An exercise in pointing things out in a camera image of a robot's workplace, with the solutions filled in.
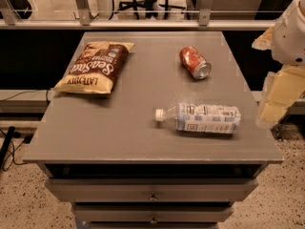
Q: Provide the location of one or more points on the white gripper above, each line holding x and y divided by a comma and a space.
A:
290, 37

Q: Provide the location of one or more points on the red coke can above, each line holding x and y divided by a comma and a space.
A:
195, 62

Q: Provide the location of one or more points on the clear plastic water bottle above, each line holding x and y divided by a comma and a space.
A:
202, 118

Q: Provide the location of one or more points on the black office chair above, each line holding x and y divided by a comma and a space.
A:
151, 7

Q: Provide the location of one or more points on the brown sea salt chip bag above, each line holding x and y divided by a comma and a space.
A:
96, 69

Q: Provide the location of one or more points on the grey drawer cabinet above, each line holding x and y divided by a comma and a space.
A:
116, 136

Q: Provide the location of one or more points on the upper grey drawer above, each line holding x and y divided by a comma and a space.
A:
152, 190

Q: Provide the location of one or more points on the grey drawer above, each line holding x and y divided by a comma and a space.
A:
152, 190
152, 213

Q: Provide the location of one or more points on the lower grey drawer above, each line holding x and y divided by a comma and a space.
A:
152, 213

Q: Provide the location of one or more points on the metal railing frame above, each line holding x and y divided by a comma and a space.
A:
104, 15

